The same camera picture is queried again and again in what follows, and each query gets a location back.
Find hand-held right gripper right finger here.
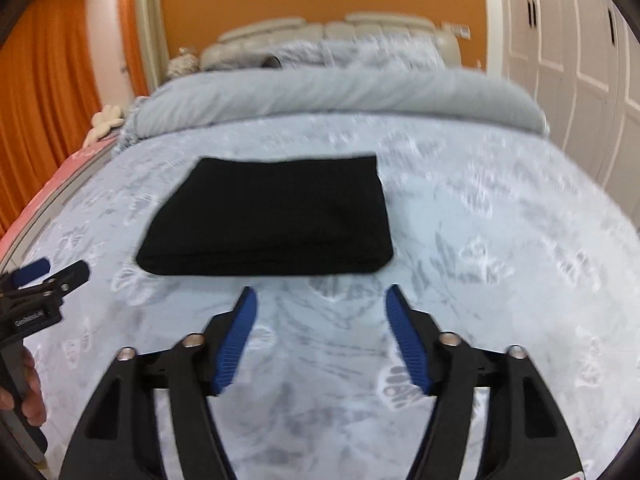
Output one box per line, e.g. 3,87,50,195
385,284,585,480

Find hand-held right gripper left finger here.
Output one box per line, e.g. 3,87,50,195
60,286,259,480

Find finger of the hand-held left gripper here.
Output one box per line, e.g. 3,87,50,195
15,260,91,306
0,257,52,293

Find black pants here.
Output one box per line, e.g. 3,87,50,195
136,155,395,277

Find person's left hand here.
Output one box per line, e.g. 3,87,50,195
22,349,49,428

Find pink blanket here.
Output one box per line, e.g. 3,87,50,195
0,132,121,256

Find butterfly print bed sheet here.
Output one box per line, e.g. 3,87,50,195
0,110,640,480

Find white plush toy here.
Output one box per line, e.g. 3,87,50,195
84,105,126,147

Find orange curtain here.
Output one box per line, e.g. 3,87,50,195
0,0,103,241

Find grey plush toy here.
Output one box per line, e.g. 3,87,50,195
166,47,202,80

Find grey rolled duvet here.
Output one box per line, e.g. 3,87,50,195
117,66,551,153

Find grey printed pillow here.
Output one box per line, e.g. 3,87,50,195
265,35,446,73

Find beige padded headboard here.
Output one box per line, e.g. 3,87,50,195
200,12,463,73

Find white wardrobe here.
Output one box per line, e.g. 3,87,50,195
482,0,640,196

